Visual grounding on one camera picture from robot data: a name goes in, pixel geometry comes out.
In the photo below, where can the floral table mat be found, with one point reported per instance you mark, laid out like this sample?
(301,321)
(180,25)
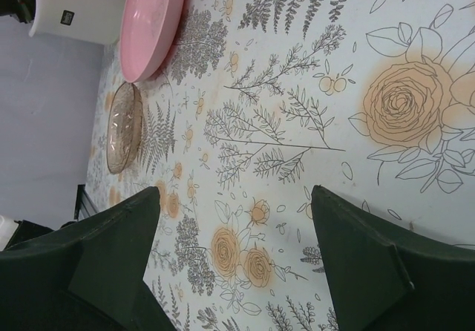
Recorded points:
(259,101)

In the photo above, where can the brown glass bowl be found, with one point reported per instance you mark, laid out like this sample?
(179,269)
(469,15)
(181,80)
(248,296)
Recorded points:
(125,125)

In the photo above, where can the pink round plate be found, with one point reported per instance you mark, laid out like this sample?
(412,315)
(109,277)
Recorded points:
(147,33)

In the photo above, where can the black metal base rail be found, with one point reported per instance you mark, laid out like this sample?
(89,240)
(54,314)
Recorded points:
(84,206)

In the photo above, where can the white plastic bin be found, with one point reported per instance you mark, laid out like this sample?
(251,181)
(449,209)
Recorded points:
(96,21)

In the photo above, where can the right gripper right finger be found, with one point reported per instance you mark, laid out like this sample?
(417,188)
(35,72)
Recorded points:
(384,277)

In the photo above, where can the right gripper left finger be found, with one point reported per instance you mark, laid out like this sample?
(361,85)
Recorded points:
(87,275)

